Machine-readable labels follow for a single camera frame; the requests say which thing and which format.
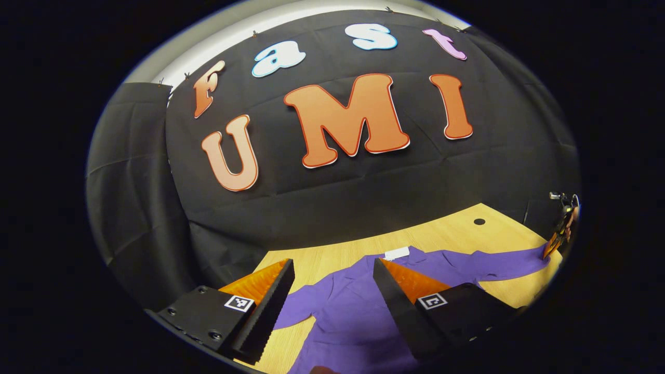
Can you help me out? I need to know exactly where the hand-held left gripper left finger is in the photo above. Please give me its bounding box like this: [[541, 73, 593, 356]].
[[151, 258, 296, 365]]

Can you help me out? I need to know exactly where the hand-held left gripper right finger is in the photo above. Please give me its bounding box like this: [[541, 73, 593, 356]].
[[372, 257, 525, 364]]

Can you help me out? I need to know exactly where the purple shirt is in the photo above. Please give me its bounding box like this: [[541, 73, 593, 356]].
[[274, 244, 552, 374]]

